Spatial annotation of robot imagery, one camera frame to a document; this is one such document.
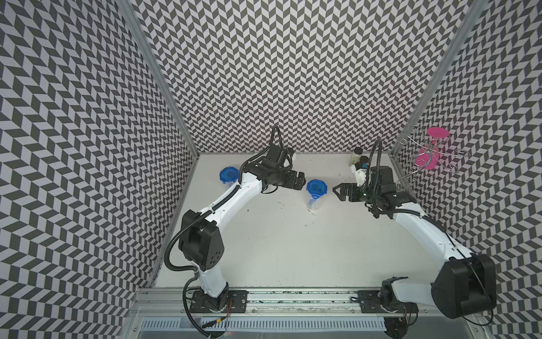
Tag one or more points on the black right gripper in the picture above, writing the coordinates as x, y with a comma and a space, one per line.
351, 186

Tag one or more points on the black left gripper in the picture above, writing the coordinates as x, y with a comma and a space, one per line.
291, 183

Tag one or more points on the blue lid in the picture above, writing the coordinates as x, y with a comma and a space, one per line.
229, 175
316, 188

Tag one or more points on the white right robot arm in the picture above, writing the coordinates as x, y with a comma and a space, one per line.
466, 281

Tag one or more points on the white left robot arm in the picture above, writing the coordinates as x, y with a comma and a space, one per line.
198, 246

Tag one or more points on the pink plastic glass upper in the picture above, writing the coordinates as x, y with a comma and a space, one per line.
438, 132

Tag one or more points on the aluminium front rail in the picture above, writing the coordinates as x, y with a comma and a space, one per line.
287, 313

